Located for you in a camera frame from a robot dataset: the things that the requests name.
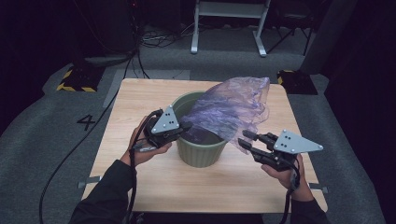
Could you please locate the black yellow striped base plate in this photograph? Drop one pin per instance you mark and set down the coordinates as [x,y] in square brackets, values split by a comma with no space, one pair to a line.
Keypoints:
[81,79]
[297,82]

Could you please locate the black equipment stand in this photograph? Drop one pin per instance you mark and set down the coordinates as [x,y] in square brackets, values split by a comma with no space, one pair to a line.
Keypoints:
[109,31]

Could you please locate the person's right hand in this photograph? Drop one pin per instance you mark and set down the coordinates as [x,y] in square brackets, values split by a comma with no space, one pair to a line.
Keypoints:
[294,183]

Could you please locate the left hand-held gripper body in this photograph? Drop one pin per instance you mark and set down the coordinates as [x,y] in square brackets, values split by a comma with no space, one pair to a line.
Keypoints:
[166,124]

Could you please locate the purple plastic trash bag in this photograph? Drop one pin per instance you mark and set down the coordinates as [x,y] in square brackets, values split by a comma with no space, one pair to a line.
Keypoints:
[227,105]

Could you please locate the grey column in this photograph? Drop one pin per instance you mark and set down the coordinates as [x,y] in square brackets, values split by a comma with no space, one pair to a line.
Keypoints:
[327,37]

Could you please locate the green plastic trash bin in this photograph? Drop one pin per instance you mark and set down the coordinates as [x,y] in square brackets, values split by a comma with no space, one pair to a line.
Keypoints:
[199,154]

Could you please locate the grey metal table bracket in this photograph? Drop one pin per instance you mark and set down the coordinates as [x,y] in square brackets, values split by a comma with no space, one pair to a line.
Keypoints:
[320,188]
[91,179]

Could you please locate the black chair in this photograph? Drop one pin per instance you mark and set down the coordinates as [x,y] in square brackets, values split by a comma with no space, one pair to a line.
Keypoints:
[289,18]

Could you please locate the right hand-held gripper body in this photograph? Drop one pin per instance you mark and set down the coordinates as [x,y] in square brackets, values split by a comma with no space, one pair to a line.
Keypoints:
[289,146]

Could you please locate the white metal desk frame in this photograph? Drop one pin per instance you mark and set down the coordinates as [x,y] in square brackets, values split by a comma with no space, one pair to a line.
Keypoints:
[229,9]

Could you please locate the person's left hand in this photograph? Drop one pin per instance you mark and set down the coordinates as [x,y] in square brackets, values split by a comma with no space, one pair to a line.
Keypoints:
[140,154]

